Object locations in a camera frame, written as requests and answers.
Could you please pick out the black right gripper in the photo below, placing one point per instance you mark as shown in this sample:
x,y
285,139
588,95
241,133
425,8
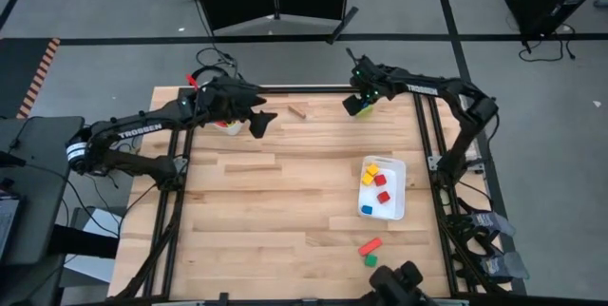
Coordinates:
x,y
370,80

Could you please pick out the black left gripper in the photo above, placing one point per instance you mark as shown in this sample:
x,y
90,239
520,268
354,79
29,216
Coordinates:
x,y
225,99

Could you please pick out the natural wood long block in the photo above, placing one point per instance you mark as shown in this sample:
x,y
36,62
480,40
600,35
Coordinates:
x,y
297,111

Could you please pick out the red long wooden block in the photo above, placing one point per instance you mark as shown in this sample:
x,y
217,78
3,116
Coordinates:
x,y
221,124

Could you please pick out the small yellow wooden cube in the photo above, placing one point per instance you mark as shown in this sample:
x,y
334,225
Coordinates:
x,y
367,178
373,169

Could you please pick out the orange-red long wooden block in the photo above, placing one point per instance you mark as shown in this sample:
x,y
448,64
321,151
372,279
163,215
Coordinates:
x,y
370,246

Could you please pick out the small green wooden cube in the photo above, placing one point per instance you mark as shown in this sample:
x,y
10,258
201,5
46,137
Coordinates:
x,y
371,260

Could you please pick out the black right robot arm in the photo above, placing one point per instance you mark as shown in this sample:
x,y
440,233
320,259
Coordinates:
x,y
427,88

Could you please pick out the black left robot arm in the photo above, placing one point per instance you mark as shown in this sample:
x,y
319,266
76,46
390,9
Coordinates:
x,y
138,128

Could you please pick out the white plastic bin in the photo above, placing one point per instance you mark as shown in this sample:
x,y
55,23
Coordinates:
x,y
394,201
231,128

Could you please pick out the grey weight bag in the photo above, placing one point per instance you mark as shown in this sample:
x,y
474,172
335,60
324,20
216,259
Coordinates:
x,y
494,223
508,265

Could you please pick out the white box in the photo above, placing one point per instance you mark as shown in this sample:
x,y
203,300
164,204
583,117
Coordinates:
x,y
104,220

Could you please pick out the black desk leg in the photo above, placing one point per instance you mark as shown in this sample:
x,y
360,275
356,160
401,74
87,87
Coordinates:
x,y
81,242

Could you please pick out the dark grey desk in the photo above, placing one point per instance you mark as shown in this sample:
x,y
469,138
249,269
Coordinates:
x,y
38,192

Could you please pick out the black floor mat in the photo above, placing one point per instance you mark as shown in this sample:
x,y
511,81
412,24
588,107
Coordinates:
x,y
19,73

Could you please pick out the dark laptop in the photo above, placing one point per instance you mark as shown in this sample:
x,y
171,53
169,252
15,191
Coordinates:
x,y
7,220

